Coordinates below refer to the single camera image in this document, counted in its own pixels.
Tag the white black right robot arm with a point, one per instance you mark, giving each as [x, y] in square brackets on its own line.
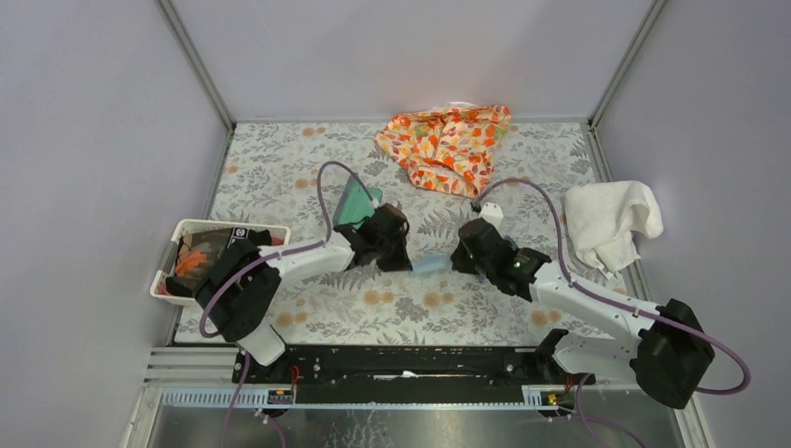
[646, 344]

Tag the light blue cleaning cloth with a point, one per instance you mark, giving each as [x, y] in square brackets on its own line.
[432, 263]

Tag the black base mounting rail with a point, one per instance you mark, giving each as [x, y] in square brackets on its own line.
[401, 374]

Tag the orange floral fabric bag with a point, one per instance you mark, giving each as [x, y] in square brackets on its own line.
[447, 149]

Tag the dark blue glasses case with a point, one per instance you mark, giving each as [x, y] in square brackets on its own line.
[353, 207]

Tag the floral grey tablecloth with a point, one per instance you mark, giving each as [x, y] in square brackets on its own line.
[276, 173]

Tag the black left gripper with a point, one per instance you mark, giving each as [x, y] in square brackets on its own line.
[401, 262]

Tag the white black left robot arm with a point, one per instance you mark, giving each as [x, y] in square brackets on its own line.
[237, 292]

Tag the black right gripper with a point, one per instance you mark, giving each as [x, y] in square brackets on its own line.
[458, 260]

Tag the blue frame sunglasses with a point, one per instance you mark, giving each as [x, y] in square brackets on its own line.
[496, 257]

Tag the white towel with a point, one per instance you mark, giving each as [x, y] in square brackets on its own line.
[601, 219]

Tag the white perforated plastic basket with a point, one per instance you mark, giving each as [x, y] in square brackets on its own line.
[187, 226]

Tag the black pouch in basket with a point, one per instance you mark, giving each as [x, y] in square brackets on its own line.
[198, 252]

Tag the aluminium frame profile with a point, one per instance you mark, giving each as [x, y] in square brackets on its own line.
[188, 399]

